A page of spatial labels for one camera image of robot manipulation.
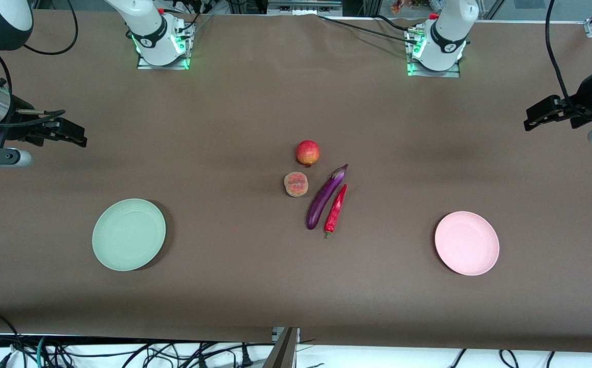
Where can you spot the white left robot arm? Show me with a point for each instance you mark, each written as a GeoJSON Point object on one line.
{"type": "Point", "coordinates": [447, 36]}

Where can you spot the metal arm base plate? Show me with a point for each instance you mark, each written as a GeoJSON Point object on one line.
{"type": "Point", "coordinates": [148, 66]}
{"type": "Point", "coordinates": [449, 74]}

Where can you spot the red apple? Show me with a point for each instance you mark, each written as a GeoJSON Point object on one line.
{"type": "Point", "coordinates": [308, 152]}

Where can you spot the orange peach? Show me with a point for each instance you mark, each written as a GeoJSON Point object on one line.
{"type": "Point", "coordinates": [296, 184]}

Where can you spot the brown table cloth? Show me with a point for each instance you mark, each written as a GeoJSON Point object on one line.
{"type": "Point", "coordinates": [224, 286]}

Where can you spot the red chili pepper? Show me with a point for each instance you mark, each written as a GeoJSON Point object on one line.
{"type": "Point", "coordinates": [336, 209]}

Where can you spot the purple eggplant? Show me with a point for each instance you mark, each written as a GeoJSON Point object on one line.
{"type": "Point", "coordinates": [324, 199]}

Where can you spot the pink round plate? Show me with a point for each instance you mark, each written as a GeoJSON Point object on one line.
{"type": "Point", "coordinates": [467, 243]}

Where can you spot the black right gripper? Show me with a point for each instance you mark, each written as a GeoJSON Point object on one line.
{"type": "Point", "coordinates": [24, 130]}

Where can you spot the green round plate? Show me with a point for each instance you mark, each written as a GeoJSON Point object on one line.
{"type": "Point", "coordinates": [129, 234]}

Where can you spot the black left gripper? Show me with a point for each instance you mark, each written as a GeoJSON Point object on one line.
{"type": "Point", "coordinates": [576, 113]}

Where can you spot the orange plastic toy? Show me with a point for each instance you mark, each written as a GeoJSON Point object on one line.
{"type": "Point", "coordinates": [401, 6]}

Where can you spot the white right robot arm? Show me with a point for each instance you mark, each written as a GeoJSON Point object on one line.
{"type": "Point", "coordinates": [158, 30]}

